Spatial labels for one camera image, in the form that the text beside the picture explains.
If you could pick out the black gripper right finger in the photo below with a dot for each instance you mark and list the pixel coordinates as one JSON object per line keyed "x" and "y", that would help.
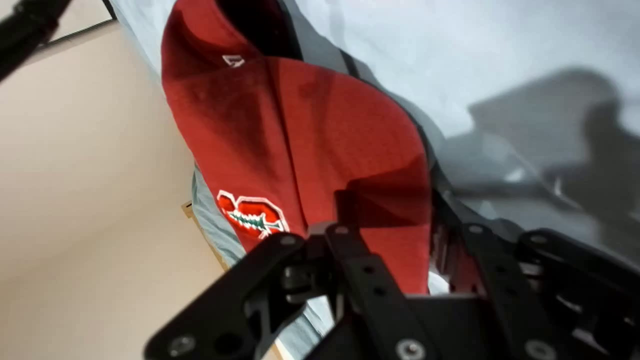
{"x": 531, "y": 294}

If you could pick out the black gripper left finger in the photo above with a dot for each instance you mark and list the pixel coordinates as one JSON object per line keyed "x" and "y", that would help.
{"x": 245, "y": 311}

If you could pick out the red baseball cap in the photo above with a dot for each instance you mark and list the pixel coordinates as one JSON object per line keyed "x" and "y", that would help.
{"x": 292, "y": 146}

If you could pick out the blue bed sheet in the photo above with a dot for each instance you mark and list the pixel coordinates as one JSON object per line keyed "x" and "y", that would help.
{"x": 527, "y": 109}

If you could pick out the wooden bed frame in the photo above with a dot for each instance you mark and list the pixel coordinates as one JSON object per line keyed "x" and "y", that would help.
{"x": 96, "y": 241}

